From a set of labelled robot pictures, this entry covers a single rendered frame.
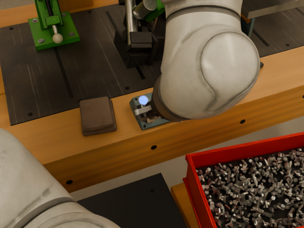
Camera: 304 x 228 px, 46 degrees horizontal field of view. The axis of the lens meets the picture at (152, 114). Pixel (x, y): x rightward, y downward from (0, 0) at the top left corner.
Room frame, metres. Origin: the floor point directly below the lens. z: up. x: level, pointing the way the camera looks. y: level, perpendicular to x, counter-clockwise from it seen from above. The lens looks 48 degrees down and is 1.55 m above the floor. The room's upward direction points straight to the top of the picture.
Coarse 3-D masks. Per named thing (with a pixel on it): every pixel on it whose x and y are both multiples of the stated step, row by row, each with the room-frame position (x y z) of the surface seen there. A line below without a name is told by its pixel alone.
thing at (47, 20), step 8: (40, 0) 0.89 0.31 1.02; (48, 0) 0.89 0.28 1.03; (56, 0) 0.91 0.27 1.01; (40, 8) 0.88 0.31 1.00; (48, 8) 0.87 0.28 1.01; (56, 8) 0.89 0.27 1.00; (48, 16) 0.87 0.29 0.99; (56, 16) 0.85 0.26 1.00; (48, 24) 0.83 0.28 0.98; (56, 24) 0.85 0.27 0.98
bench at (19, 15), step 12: (96, 0) 1.13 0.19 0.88; (108, 0) 1.13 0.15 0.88; (0, 12) 1.06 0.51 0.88; (12, 12) 1.06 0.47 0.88; (24, 12) 1.06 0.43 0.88; (36, 12) 1.06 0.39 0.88; (72, 12) 1.06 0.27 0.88; (0, 24) 0.99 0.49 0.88; (12, 24) 0.99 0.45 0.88; (0, 72) 0.76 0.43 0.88; (0, 84) 0.71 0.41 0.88; (0, 96) 0.66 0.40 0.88; (0, 108) 0.62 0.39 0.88; (0, 120) 0.58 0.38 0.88
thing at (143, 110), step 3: (141, 105) 0.45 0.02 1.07; (150, 105) 0.43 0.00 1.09; (141, 108) 0.44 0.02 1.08; (144, 108) 0.43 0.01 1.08; (147, 108) 0.43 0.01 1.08; (150, 108) 0.43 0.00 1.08; (135, 111) 0.43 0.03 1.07; (138, 111) 0.43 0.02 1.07; (141, 111) 0.43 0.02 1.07; (144, 111) 0.43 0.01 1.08; (147, 111) 0.43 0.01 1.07; (135, 114) 0.43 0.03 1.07; (144, 114) 0.43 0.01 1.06; (144, 117) 0.43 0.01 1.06
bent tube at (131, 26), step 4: (128, 0) 0.86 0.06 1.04; (132, 0) 0.86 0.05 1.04; (128, 4) 0.85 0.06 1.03; (132, 4) 0.85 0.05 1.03; (128, 8) 0.85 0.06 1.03; (132, 8) 0.85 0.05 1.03; (128, 12) 0.84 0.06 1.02; (128, 16) 0.83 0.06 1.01; (132, 16) 0.83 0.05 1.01; (128, 20) 0.82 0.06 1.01; (132, 20) 0.82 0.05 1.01; (136, 20) 0.82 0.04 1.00; (128, 24) 0.81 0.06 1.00; (132, 24) 0.81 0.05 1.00; (136, 24) 0.81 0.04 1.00; (128, 28) 0.80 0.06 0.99; (132, 28) 0.80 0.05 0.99; (136, 28) 0.81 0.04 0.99; (128, 32) 0.80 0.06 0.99; (128, 36) 0.79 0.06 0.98; (128, 40) 0.78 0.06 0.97; (128, 44) 0.77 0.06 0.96
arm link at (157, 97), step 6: (156, 84) 0.41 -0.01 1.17; (156, 90) 0.39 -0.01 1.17; (156, 96) 0.39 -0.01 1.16; (156, 102) 0.39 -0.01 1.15; (162, 102) 0.37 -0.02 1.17; (162, 108) 0.37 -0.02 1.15; (162, 114) 0.38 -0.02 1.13; (168, 114) 0.37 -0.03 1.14; (174, 114) 0.35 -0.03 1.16; (174, 120) 0.37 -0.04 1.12; (180, 120) 0.37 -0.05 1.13
